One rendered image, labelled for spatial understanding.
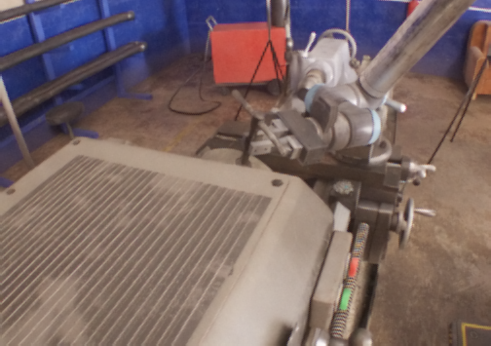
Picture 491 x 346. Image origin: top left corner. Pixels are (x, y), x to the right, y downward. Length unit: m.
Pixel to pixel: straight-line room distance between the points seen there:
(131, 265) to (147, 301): 0.05
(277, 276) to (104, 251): 0.19
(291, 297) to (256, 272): 0.05
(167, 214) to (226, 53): 3.71
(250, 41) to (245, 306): 3.79
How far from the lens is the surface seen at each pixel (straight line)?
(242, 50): 4.07
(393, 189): 1.29
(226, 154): 0.77
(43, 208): 0.53
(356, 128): 0.83
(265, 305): 0.36
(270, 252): 0.39
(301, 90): 1.37
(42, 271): 0.43
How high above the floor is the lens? 1.62
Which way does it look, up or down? 33 degrees down
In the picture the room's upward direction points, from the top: 4 degrees counter-clockwise
